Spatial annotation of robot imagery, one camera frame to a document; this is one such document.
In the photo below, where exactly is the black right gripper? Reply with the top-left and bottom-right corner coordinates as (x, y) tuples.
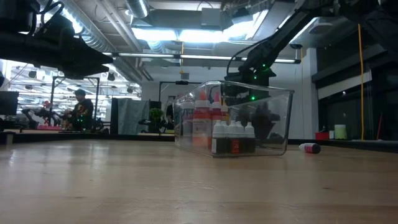
(223, 67), (280, 141)

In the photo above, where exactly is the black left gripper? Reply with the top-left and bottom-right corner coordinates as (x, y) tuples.
(42, 14), (114, 80)

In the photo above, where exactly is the yellow food colouring bottle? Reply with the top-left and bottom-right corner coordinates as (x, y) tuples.
(221, 104), (231, 124)

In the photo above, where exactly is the orange-capped red colouring bottle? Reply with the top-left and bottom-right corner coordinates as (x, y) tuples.
(192, 90), (213, 147)

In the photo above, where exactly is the small blue colouring bottle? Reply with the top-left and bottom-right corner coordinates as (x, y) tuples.
(298, 142), (322, 154)

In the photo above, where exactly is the clear plastic container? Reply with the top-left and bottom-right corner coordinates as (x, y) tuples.
(172, 80), (295, 158)

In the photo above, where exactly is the person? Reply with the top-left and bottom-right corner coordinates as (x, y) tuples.
(63, 88), (95, 132)

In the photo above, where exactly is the grey partition panel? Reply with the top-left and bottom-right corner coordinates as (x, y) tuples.
(117, 98), (150, 136)

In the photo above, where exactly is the long ceiling tube light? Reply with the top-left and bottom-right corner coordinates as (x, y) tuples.
(102, 52), (302, 65)

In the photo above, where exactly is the pale green tub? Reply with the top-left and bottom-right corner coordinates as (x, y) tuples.
(333, 124), (348, 141)

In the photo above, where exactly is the green potted plant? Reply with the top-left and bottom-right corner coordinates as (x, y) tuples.
(147, 107), (166, 134)

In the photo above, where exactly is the black gantry frame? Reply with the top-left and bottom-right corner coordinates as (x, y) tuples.
(50, 75), (101, 110)

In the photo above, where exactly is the black partition post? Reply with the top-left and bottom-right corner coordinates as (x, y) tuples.
(109, 97), (119, 136)

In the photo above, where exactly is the yellow hanging cord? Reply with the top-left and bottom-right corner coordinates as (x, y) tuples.
(356, 23), (366, 141)

